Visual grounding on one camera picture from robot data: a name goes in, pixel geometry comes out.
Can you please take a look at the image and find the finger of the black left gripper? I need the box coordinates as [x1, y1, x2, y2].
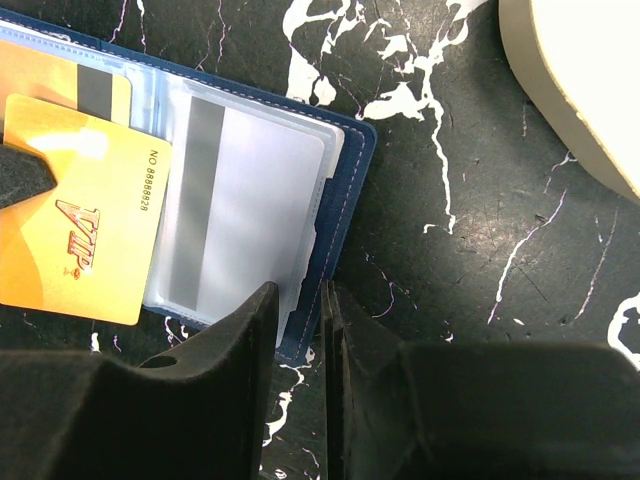
[0, 145, 56, 209]

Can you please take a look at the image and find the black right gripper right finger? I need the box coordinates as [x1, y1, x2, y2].
[321, 282, 639, 479]

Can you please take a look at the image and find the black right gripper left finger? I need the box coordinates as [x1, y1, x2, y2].
[1, 282, 279, 479]

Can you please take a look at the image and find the gold VIP credit card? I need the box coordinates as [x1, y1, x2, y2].
[1, 94, 172, 325]

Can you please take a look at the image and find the gold striped credit card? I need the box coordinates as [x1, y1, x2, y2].
[1, 41, 132, 126]

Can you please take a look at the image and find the grey striped credit card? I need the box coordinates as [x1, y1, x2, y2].
[145, 93, 344, 323]

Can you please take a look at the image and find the blue leather card holder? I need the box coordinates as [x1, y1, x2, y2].
[1, 10, 376, 361]

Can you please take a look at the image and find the beige oval card tray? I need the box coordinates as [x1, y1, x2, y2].
[498, 1, 639, 202]

